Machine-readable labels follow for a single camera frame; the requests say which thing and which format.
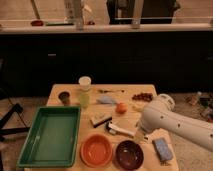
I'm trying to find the white black dish brush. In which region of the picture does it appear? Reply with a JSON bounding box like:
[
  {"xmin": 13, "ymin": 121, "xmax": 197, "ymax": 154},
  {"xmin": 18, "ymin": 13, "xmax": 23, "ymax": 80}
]
[{"xmin": 106, "ymin": 122, "xmax": 135, "ymax": 137}]

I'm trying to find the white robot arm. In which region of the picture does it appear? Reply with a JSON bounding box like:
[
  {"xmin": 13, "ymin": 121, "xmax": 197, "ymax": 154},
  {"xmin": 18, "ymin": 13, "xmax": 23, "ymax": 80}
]
[{"xmin": 138, "ymin": 94, "xmax": 213, "ymax": 152}]

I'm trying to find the green plastic tray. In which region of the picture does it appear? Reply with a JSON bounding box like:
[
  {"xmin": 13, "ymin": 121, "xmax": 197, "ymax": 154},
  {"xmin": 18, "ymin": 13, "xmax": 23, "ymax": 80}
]
[{"xmin": 17, "ymin": 106, "xmax": 81, "ymax": 168}]

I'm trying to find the dark purple bowl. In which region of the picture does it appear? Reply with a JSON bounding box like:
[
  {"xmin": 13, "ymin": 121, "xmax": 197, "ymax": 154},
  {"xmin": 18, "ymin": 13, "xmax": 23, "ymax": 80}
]
[{"xmin": 115, "ymin": 140, "xmax": 144, "ymax": 170}]

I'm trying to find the yellow corn cob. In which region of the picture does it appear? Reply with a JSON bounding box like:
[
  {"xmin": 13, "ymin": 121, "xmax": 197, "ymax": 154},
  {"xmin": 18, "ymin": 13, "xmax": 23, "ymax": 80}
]
[{"xmin": 132, "ymin": 104, "xmax": 143, "ymax": 112}]

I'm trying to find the blue sponge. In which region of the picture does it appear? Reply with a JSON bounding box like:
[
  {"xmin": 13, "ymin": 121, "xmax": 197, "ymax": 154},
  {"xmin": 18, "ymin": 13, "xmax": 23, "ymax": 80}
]
[{"xmin": 152, "ymin": 138, "xmax": 173, "ymax": 162}]

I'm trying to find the orange fruit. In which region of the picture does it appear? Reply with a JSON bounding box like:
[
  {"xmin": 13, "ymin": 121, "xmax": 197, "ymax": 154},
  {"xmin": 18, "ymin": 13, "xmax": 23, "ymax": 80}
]
[{"xmin": 115, "ymin": 103, "xmax": 127, "ymax": 114}]

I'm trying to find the wooden table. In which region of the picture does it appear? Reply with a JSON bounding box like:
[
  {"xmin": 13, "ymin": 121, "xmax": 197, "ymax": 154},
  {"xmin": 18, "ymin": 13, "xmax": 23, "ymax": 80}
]
[{"xmin": 24, "ymin": 83, "xmax": 180, "ymax": 171}]

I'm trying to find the orange bowl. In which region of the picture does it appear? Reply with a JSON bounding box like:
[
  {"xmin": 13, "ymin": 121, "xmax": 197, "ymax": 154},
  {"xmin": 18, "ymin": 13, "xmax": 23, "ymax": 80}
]
[{"xmin": 80, "ymin": 134, "xmax": 113, "ymax": 168}]

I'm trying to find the light blue cloth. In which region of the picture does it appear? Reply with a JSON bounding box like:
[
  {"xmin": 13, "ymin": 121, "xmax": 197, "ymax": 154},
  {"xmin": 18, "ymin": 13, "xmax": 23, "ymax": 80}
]
[{"xmin": 96, "ymin": 96, "xmax": 117, "ymax": 105}]

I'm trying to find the dark spoon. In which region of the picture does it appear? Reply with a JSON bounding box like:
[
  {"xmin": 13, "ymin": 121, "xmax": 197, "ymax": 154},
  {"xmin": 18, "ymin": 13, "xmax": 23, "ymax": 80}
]
[{"xmin": 98, "ymin": 89, "xmax": 125, "ymax": 94}]

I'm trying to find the white cup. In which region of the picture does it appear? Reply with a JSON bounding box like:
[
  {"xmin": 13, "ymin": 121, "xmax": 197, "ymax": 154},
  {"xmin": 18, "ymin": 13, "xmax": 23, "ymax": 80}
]
[{"xmin": 78, "ymin": 76, "xmax": 91, "ymax": 91}]

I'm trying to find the dark brown cup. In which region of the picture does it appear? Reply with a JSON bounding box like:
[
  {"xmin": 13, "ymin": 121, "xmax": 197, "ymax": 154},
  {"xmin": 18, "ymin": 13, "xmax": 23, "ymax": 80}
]
[{"xmin": 58, "ymin": 91, "xmax": 70, "ymax": 106}]

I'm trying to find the black tripod stand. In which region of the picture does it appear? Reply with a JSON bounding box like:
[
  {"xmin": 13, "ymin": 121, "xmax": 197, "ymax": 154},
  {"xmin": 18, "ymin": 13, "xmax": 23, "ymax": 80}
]
[{"xmin": 0, "ymin": 59, "xmax": 32, "ymax": 142}]

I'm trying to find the red bowl on counter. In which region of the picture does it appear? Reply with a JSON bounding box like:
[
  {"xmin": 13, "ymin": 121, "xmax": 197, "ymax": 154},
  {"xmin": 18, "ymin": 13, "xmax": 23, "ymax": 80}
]
[{"xmin": 31, "ymin": 20, "xmax": 44, "ymax": 26}]

